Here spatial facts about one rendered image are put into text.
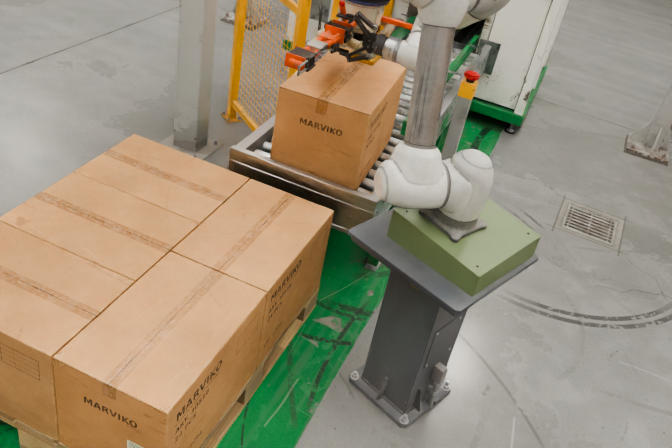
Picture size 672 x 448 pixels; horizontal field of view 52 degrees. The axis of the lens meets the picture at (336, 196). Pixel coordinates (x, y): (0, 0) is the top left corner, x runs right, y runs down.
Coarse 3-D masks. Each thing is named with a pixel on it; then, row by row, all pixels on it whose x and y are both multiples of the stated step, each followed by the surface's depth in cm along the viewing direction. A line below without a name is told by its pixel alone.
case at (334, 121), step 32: (320, 64) 310; (352, 64) 316; (384, 64) 322; (288, 96) 285; (320, 96) 283; (352, 96) 288; (384, 96) 294; (288, 128) 293; (320, 128) 287; (352, 128) 282; (384, 128) 320; (288, 160) 301; (320, 160) 295; (352, 160) 290
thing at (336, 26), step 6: (324, 24) 268; (330, 24) 271; (336, 24) 272; (342, 24) 272; (348, 24) 271; (330, 30) 267; (336, 30) 266; (342, 30) 265; (348, 30) 266; (342, 36) 266; (348, 36) 270; (336, 42) 268; (342, 42) 267
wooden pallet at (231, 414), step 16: (304, 304) 297; (304, 320) 307; (288, 336) 297; (272, 352) 288; (256, 384) 270; (240, 400) 263; (0, 416) 231; (224, 416) 244; (32, 432) 228; (224, 432) 252
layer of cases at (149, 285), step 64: (64, 192) 268; (128, 192) 275; (192, 192) 282; (256, 192) 290; (0, 256) 233; (64, 256) 238; (128, 256) 244; (192, 256) 249; (256, 256) 255; (320, 256) 294; (0, 320) 210; (64, 320) 214; (128, 320) 219; (192, 320) 223; (256, 320) 240; (0, 384) 222; (64, 384) 206; (128, 384) 199; (192, 384) 203
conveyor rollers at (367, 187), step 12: (408, 36) 480; (456, 48) 473; (468, 60) 462; (408, 72) 425; (408, 84) 409; (408, 96) 394; (444, 96) 404; (408, 108) 385; (396, 120) 371; (396, 132) 356; (264, 144) 324; (396, 144) 347; (384, 156) 333; (372, 168) 327; (372, 180) 312
